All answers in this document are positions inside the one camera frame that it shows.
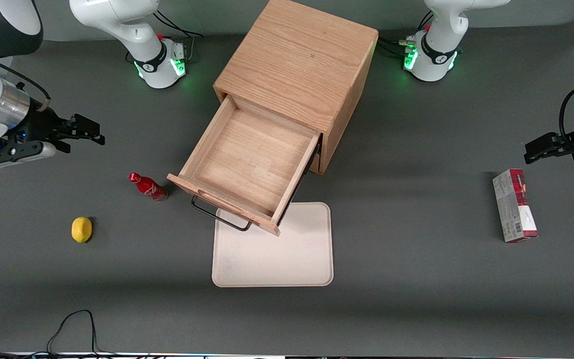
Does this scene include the oak wooden cabinet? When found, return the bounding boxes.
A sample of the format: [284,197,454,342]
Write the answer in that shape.
[213,0,379,176]

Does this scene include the red cola bottle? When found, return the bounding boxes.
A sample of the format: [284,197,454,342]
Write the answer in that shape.
[128,172,168,202]

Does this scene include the black looped cable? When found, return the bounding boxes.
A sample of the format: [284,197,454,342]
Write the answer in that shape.
[0,309,118,359]

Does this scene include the black arm base cables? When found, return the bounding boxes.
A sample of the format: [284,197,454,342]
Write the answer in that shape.
[154,8,204,39]
[377,10,435,59]

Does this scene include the grey and red carton box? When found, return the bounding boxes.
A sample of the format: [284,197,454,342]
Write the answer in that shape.
[492,169,539,243]

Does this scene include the beige plastic tray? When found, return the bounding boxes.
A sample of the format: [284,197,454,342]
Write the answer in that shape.
[212,202,334,288]

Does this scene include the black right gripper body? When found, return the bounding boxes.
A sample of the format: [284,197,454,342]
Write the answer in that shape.
[22,107,71,151]

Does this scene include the yellow lemon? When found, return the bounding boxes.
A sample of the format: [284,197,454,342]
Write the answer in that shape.
[71,216,93,243]

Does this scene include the black wire drawer handle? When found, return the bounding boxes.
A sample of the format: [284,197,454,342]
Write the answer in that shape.
[190,195,253,232]

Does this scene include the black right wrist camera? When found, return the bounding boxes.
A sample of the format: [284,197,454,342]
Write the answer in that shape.
[0,141,60,168]

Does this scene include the black right arm base cables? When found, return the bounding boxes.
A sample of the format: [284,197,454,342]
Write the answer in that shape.
[154,8,204,39]

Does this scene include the black left arm base cables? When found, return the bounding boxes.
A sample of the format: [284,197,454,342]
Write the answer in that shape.
[377,10,435,59]

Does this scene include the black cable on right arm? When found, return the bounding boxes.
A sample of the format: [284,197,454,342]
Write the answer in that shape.
[0,46,52,109]

